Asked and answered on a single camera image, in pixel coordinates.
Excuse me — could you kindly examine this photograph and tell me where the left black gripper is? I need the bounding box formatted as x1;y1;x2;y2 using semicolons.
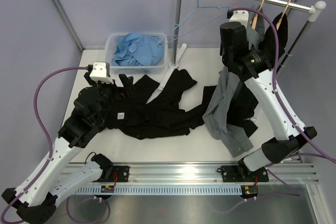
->
85;73;133;124

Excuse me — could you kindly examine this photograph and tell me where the light blue shirt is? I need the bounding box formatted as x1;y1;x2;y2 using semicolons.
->
112;33;164;67

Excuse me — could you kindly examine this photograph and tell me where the black shirt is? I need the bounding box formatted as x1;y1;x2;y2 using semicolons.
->
106;69;216;140
225;12;289;138

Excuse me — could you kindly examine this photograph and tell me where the blue wire hanger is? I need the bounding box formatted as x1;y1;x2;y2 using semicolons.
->
156;0;229;48

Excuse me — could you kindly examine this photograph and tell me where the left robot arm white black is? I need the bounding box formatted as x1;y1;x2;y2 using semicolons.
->
2;74;133;223

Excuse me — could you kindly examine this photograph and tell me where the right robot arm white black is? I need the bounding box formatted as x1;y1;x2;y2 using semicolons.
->
220;22;317;180

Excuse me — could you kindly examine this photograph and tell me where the grey shirt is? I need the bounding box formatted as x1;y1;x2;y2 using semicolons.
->
202;6;266;158

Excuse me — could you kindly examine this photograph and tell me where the black shirt on wooden hanger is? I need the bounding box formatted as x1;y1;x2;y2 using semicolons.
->
225;12;289;138

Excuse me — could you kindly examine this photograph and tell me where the wooden hanger with grey shirt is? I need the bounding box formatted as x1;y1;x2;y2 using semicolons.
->
251;0;265;30

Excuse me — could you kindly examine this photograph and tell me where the wooden hanger with black shirt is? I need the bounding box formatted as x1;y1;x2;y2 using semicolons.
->
276;0;292;30

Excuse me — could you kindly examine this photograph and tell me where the white plastic basket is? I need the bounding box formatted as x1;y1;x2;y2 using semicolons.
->
103;33;167;74

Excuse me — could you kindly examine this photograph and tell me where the metal clothes rack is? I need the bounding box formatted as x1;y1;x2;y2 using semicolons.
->
149;0;326;101

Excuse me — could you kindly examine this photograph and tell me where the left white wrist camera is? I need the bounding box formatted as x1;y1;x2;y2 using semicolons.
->
84;61;115;85

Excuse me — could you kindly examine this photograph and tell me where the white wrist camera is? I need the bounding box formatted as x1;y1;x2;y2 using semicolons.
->
228;10;249;24
84;61;115;85

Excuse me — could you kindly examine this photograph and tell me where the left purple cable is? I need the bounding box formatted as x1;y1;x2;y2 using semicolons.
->
0;66;111;222

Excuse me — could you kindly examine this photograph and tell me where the purple cable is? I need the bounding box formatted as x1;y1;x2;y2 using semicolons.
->
0;66;111;222
227;7;336;214

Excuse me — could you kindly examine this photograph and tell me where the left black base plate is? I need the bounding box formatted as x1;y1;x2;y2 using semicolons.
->
94;165;130;183

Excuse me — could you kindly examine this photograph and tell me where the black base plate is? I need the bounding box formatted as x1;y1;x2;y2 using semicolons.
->
216;165;269;183
94;165;130;183

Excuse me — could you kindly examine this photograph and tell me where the aluminium mounting rail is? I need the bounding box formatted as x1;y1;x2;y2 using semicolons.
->
34;162;319;184

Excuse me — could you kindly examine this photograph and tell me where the white slotted cable duct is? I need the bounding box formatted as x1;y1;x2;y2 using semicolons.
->
73;184;243;196

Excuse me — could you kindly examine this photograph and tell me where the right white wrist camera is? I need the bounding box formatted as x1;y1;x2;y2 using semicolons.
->
228;10;249;24

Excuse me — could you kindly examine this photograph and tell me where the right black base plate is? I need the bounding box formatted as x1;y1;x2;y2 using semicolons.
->
216;165;269;183

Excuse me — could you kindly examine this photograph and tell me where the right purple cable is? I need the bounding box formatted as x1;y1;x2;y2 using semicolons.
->
227;7;336;214

